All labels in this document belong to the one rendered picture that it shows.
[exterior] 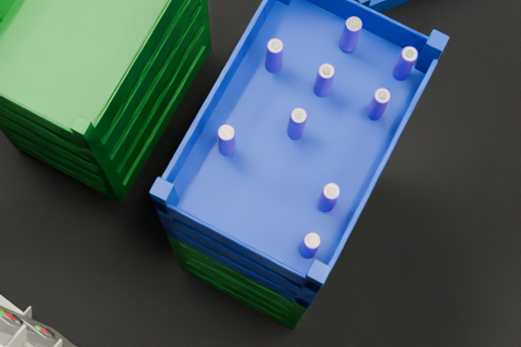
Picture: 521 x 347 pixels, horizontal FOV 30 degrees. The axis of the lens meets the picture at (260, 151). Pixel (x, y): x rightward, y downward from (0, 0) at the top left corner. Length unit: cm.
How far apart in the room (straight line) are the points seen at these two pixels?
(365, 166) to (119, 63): 38
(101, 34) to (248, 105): 29
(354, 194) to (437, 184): 54
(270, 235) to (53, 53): 42
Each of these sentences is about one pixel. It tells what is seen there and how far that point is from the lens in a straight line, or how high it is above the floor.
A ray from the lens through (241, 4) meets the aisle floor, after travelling 167.
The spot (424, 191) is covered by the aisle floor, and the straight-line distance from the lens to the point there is 159.
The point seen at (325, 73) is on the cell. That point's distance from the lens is 104.
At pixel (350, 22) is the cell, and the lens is 106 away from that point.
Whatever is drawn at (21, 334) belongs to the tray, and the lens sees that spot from 97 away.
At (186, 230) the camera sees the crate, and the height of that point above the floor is 44.
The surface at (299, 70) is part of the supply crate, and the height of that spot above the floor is 48.
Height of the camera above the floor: 153
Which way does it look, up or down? 75 degrees down
